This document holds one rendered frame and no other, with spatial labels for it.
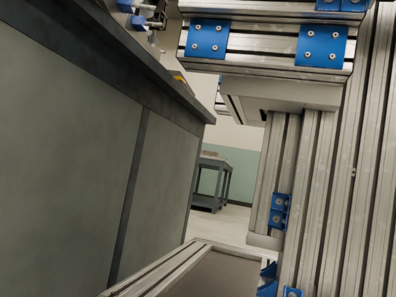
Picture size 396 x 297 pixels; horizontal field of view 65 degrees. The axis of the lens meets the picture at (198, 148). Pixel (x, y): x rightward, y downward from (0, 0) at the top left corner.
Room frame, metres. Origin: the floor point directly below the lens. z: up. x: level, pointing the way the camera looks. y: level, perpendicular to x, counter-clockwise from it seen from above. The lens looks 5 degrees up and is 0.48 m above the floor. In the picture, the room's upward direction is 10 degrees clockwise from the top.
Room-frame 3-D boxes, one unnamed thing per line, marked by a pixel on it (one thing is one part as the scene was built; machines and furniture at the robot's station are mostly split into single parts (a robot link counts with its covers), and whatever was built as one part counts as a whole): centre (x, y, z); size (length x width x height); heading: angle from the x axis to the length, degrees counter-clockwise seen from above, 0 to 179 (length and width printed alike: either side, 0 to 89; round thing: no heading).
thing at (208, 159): (5.43, -0.25, 0.46); 1.90 x 0.70 x 0.92; 169
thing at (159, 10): (1.21, 0.27, 1.09); 0.09 x 0.08 x 0.12; 72
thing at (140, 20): (0.89, 0.23, 0.89); 0.13 x 0.05 x 0.05; 72
